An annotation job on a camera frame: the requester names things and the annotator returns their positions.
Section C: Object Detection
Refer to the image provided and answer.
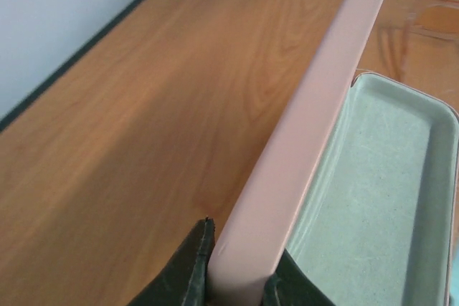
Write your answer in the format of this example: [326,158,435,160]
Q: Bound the thin brown frame glasses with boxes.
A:
[377,0,458,82]

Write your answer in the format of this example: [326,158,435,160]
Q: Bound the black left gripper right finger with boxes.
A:
[262,249,334,306]

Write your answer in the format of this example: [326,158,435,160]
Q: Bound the pink glasses case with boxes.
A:
[208,0,458,305]

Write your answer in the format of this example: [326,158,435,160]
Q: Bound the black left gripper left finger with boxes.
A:
[129,217,215,305]

